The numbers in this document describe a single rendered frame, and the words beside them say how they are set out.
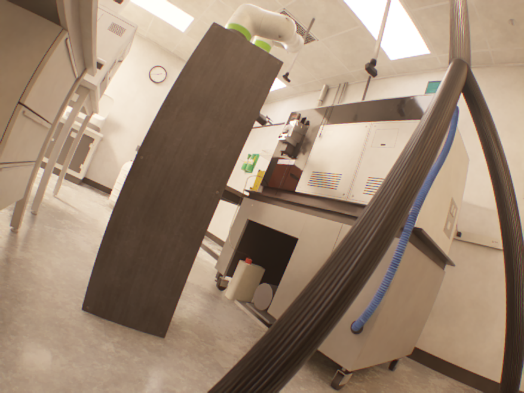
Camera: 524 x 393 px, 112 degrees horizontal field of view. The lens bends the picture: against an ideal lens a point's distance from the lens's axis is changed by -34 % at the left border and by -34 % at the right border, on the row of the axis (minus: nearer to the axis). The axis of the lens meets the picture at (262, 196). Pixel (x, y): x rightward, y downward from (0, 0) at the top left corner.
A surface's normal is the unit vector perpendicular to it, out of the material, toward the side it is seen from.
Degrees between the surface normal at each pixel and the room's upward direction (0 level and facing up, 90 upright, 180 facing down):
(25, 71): 90
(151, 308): 90
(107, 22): 90
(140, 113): 90
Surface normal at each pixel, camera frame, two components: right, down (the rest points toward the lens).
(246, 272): 0.55, 0.13
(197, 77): 0.38, 0.05
